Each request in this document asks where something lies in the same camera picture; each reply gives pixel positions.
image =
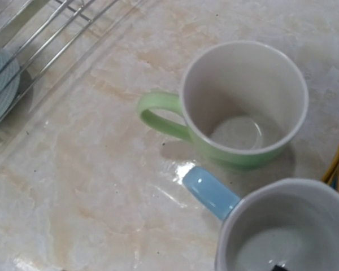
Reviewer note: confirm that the white patterned bowl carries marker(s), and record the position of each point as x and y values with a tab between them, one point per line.
9	80

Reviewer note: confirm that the metal wire dish rack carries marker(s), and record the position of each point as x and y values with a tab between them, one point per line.
54	42

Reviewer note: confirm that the green ceramic mug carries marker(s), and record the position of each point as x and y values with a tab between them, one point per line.
240	104

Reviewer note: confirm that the blue dotted plate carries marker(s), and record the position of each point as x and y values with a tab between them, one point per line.
333	183

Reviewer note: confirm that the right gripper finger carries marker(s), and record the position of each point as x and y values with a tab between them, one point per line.
281	266

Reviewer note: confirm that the light blue mug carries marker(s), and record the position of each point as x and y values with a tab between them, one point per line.
292	220

